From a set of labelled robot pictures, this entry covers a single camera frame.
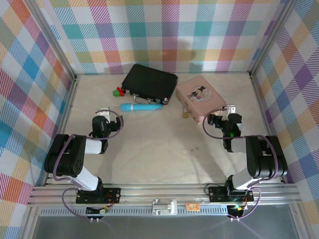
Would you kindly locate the grey panel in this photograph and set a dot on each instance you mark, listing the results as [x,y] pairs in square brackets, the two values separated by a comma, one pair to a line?
[162,227]

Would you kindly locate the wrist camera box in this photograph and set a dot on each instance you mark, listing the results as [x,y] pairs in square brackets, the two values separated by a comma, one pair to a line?
[115,125]
[215,120]

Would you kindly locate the aluminium side rail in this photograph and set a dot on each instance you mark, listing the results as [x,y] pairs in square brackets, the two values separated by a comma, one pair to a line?
[264,119]
[63,129]

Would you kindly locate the pink tin box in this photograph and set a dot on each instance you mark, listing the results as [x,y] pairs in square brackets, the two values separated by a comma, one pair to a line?
[199,99]

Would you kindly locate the aluminium mounting rail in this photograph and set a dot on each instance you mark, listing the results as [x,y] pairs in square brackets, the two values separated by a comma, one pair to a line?
[162,193]

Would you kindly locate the red green toy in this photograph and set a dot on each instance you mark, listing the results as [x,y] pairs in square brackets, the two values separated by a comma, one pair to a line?
[117,92]

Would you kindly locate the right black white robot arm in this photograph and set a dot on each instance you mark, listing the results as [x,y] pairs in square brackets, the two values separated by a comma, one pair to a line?
[264,154]

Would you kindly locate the blue toy microphone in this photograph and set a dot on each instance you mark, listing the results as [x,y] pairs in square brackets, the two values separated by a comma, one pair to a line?
[142,107]

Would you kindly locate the perforated metal strip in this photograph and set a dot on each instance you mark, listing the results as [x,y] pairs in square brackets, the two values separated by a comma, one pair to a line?
[137,211]

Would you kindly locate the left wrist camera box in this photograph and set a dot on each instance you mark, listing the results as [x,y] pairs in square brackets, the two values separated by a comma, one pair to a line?
[115,125]

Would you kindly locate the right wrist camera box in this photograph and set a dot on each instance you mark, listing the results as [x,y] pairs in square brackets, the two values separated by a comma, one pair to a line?
[215,120]

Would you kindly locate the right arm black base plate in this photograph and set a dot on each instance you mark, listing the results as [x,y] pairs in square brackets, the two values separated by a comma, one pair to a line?
[216,194]

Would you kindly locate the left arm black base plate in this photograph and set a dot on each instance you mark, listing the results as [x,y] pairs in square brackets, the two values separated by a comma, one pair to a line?
[112,194]

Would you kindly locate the aluminium frame post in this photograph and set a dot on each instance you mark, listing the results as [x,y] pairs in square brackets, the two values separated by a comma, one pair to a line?
[53,41]
[271,37]

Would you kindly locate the silver latch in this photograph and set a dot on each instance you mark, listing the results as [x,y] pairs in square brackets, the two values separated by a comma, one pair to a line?
[163,207]

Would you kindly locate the orange sticker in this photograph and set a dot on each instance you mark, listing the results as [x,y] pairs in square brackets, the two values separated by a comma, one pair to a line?
[193,206]

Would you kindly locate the black hard case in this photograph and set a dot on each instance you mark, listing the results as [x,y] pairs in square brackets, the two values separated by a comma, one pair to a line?
[149,79]

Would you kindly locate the small connector board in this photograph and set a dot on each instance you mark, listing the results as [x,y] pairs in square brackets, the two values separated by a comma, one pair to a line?
[98,211]
[236,209]

